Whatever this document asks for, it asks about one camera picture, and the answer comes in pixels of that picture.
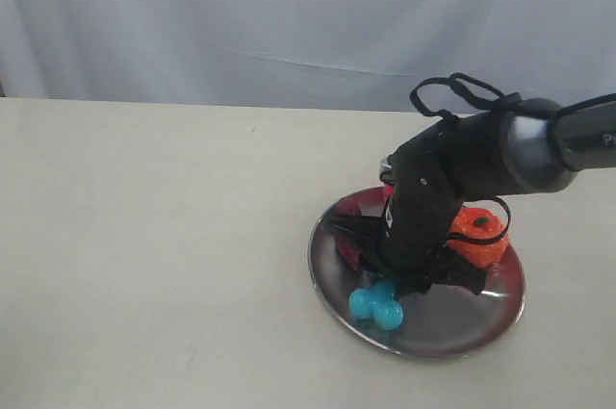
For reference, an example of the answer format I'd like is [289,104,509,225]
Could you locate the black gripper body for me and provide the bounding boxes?
[378,123,486,283]

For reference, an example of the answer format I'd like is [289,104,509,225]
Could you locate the turquoise toy bone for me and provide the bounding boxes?
[348,279,404,331]

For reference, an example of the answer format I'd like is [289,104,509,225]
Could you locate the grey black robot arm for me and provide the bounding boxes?
[323,95,615,294]

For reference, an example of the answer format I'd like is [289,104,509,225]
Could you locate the purple toy eggplant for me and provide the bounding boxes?
[333,197,363,271]

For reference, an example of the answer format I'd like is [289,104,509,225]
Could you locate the round stainless steel plate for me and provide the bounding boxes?
[307,187,526,358]

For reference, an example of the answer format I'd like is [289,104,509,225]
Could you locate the orange toy pumpkin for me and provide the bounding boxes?
[448,206,509,268]

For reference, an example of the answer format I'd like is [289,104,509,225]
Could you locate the light blue backdrop cloth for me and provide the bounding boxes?
[1,0,615,111]

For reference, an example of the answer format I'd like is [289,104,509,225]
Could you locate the black cable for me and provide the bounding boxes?
[409,72,524,121]

